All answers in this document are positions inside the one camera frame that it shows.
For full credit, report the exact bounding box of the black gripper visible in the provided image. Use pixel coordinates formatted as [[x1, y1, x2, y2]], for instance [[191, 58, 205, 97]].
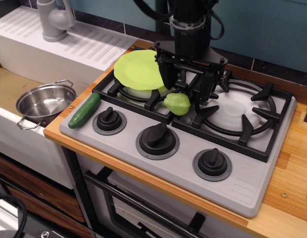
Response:
[[154, 27, 228, 101]]

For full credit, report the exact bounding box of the light green toy cauliflower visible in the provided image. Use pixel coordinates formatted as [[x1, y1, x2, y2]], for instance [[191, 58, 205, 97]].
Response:
[[164, 93, 191, 116]]

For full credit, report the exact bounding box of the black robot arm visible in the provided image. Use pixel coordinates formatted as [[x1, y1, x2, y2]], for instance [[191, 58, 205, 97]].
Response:
[[135, 0, 228, 101]]

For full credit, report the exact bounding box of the lime green plastic plate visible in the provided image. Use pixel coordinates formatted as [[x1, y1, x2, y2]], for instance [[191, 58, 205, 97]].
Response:
[[114, 50, 164, 91]]

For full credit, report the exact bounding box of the dark green toy pickle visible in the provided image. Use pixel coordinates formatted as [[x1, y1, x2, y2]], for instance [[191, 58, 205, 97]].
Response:
[[68, 92, 101, 129]]

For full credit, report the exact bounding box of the small stainless steel pot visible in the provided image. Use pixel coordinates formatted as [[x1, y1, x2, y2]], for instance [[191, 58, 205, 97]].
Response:
[[16, 79, 77, 130]]

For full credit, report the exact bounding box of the white toy sink unit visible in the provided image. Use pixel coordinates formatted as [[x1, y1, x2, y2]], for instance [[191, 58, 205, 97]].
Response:
[[0, 6, 136, 189]]

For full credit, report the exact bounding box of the white left burner disc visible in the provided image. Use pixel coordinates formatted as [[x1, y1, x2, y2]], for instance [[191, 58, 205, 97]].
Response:
[[116, 75, 176, 99]]

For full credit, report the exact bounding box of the white burner disc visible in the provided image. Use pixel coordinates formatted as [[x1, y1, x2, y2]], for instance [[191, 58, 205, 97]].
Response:
[[116, 75, 176, 99], [200, 90, 270, 131]]

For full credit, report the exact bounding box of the black left burner grate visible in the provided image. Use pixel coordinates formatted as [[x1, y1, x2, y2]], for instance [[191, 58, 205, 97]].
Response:
[[92, 47, 206, 125]]

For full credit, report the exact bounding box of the black burner grate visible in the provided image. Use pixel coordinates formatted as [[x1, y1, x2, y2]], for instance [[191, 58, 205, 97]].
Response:
[[92, 47, 206, 125], [172, 71, 296, 162]]

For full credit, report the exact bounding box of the white right burner disc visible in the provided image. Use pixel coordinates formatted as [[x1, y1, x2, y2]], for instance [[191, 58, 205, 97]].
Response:
[[200, 90, 270, 131]]

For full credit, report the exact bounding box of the black right burner grate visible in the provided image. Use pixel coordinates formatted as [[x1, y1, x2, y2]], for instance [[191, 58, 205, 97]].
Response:
[[172, 71, 296, 162]]

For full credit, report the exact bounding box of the black middle stove knob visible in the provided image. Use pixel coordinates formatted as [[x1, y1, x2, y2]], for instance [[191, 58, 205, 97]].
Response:
[[136, 123, 180, 160]]

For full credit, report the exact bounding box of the black stove knob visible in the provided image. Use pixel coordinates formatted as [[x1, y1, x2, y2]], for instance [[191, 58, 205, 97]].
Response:
[[93, 107, 127, 136], [136, 123, 180, 160], [193, 148, 233, 182]]

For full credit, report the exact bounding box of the grey toy stove top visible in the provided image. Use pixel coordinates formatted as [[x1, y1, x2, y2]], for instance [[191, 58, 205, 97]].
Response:
[[58, 47, 298, 219]]

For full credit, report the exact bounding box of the black right stove knob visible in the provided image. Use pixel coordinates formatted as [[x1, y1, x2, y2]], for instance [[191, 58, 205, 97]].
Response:
[[193, 148, 233, 182]]

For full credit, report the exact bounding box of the black left stove knob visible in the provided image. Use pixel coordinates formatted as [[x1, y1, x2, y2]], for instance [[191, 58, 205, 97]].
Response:
[[93, 107, 127, 136]]

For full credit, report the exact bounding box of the grey toy faucet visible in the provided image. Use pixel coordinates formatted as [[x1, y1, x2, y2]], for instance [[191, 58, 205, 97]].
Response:
[[37, 0, 75, 42]]

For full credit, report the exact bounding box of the toy oven door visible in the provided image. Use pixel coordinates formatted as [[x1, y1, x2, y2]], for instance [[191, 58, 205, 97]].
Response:
[[77, 155, 249, 238]]

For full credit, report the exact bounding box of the wooden drawer front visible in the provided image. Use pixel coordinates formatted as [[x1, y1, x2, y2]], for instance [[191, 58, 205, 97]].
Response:
[[0, 153, 92, 238]]

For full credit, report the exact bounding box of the black oven door handle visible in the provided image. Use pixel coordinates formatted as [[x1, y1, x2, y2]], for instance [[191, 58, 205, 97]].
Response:
[[84, 171, 205, 238]]

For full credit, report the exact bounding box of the black braided cable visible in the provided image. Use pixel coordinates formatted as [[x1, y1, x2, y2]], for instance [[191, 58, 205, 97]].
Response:
[[0, 193, 29, 235]]

